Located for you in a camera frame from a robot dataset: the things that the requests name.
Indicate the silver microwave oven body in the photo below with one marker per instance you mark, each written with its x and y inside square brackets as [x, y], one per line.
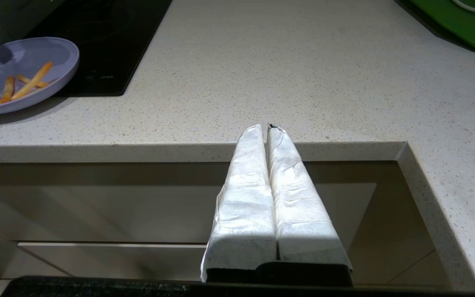
[2, 14]

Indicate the black induction cooktop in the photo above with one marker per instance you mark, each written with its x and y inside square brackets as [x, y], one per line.
[114, 41]

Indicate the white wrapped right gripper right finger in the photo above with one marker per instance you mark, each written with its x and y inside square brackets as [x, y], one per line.
[303, 222]

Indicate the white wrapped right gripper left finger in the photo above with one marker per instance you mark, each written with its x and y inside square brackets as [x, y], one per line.
[245, 214]

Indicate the lilac round plate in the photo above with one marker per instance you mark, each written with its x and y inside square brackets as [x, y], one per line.
[43, 51]

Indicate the green plastic tray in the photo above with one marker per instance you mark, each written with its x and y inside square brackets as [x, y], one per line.
[460, 24]

